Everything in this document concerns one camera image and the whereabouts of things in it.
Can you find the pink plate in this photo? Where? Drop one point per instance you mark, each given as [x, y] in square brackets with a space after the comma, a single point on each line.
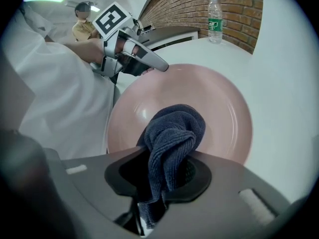
[199, 96]

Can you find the person's left forearm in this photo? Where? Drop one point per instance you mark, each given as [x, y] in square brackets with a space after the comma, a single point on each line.
[87, 50]

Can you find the person's left hand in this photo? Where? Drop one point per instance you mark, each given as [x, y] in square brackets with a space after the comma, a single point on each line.
[120, 45]

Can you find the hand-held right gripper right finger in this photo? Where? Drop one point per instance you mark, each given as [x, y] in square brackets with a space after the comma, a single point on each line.
[224, 203]

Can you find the clear plastic water bottle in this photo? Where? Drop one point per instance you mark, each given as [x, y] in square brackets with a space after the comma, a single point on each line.
[215, 21]

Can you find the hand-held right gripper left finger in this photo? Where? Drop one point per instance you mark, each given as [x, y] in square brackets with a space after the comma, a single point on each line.
[94, 183]

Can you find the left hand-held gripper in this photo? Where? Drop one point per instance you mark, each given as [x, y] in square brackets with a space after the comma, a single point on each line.
[111, 19]

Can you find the dark blue cloth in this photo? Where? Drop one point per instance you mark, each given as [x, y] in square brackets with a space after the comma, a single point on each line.
[172, 133]

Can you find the small ceiling light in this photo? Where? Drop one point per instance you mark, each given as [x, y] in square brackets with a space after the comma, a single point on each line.
[95, 8]

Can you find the person's white clothing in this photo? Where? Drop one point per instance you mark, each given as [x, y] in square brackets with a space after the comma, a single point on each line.
[62, 96]

